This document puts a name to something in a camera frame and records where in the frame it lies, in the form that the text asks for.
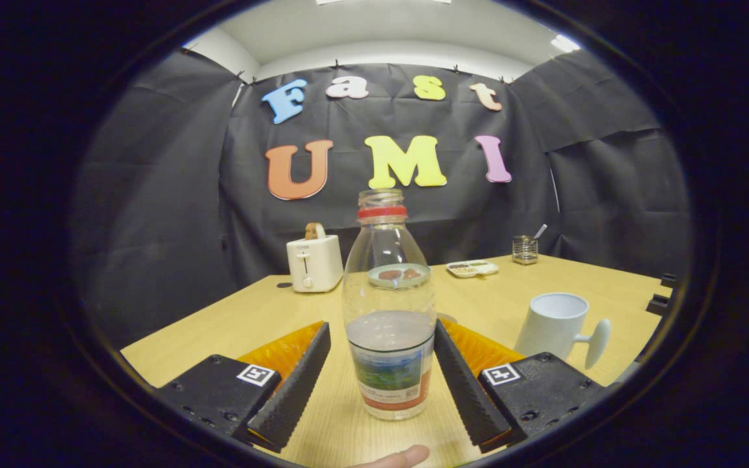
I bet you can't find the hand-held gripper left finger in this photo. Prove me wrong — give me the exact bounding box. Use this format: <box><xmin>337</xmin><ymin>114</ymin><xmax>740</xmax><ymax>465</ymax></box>
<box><xmin>157</xmin><ymin>320</ymin><xmax>332</xmax><ymax>454</ymax></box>

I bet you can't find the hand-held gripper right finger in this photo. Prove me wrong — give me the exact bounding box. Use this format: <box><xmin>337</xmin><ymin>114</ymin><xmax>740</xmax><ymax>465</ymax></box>
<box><xmin>433</xmin><ymin>318</ymin><xmax>606</xmax><ymax>454</ymax></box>

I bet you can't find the clear plastic juice bottle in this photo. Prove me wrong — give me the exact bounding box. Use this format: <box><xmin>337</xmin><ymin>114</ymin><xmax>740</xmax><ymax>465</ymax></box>
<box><xmin>342</xmin><ymin>188</ymin><xmax>437</xmax><ymax>421</ymax></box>

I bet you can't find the white cup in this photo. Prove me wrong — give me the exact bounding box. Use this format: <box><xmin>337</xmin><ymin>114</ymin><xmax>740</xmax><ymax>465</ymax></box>
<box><xmin>514</xmin><ymin>292</ymin><xmax>611</xmax><ymax>370</ymax></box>

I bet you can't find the wooden table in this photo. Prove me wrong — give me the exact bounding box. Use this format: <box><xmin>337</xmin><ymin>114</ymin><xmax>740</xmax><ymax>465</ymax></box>
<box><xmin>120</xmin><ymin>253</ymin><xmax>674</xmax><ymax>468</ymax></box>

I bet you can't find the white divided tray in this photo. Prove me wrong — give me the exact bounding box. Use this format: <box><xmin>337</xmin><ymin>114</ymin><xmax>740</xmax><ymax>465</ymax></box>
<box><xmin>446</xmin><ymin>260</ymin><xmax>499</xmax><ymax>279</ymax></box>

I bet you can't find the pale green plate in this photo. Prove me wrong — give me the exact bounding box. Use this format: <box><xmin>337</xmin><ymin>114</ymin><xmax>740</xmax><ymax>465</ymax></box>
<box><xmin>368</xmin><ymin>263</ymin><xmax>430</xmax><ymax>289</ymax></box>

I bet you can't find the white toaster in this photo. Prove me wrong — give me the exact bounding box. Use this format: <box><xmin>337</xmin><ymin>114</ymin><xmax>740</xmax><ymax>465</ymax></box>
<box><xmin>286</xmin><ymin>234</ymin><xmax>344</xmax><ymax>294</ymax></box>

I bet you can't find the black backdrop cloth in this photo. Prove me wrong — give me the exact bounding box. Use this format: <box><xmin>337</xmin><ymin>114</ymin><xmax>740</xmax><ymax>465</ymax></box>
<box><xmin>69</xmin><ymin>47</ymin><xmax>694</xmax><ymax>348</ymax></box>

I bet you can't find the long ceiling light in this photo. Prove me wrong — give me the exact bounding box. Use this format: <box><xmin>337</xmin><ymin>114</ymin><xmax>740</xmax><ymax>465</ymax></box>
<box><xmin>315</xmin><ymin>0</ymin><xmax>453</xmax><ymax>6</ymax></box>

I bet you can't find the wire mesh holder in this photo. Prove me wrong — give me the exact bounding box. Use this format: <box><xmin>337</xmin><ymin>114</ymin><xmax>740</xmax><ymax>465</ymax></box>
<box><xmin>512</xmin><ymin>235</ymin><xmax>539</xmax><ymax>265</ymax></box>

